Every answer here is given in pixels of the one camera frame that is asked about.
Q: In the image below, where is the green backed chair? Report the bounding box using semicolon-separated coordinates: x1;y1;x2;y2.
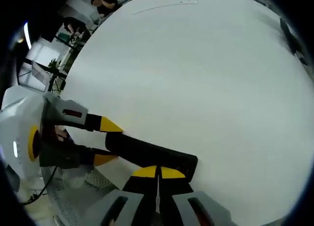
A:
57;32;72;43

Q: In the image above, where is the black remote control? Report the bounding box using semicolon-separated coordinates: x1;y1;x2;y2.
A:
105;132;199;184

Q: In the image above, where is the ceiling light strip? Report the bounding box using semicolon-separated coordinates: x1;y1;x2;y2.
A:
23;21;33;50

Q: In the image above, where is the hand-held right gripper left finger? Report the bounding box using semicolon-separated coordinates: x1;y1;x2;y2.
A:
84;165;159;226

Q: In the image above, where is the black cable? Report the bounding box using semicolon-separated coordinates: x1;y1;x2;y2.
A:
23;165;59;205

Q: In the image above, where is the small green plant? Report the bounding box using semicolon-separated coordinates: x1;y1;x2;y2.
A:
47;58;62;72

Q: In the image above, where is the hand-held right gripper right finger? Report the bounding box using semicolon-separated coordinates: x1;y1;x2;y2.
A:
159;166;236;226

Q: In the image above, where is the white mesh basket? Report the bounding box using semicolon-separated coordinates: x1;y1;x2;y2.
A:
41;166;121;226

